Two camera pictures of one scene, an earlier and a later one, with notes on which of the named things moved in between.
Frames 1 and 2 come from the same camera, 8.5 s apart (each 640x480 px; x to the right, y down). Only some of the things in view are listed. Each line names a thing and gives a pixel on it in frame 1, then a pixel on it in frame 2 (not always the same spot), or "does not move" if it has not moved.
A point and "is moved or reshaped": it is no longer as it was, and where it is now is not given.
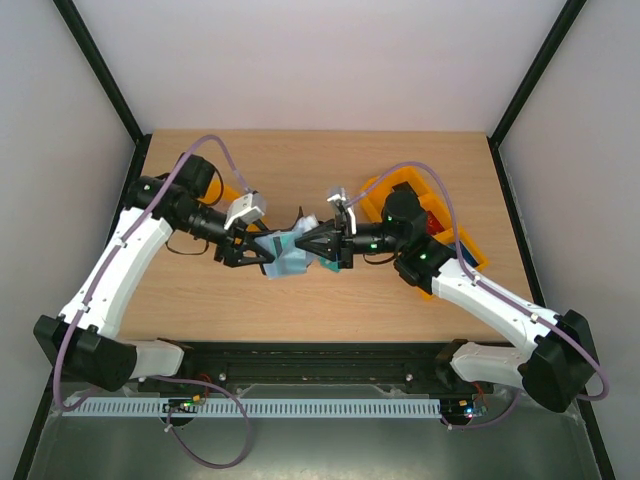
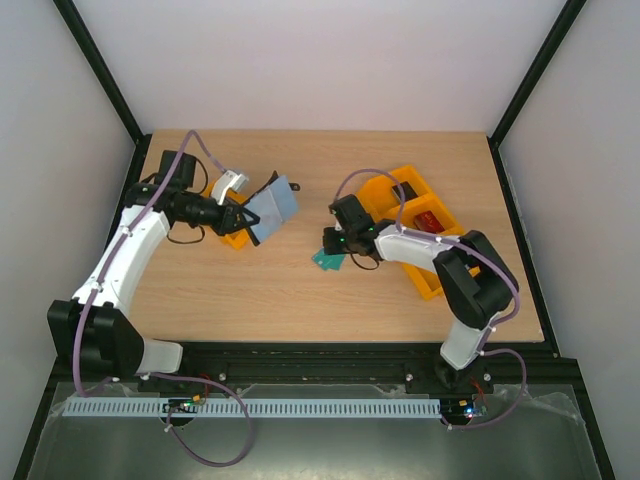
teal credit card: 332,265 does not move
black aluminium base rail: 416,366 does not move
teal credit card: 282,240 is moved or reshaped
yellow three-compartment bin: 408,179 does not move
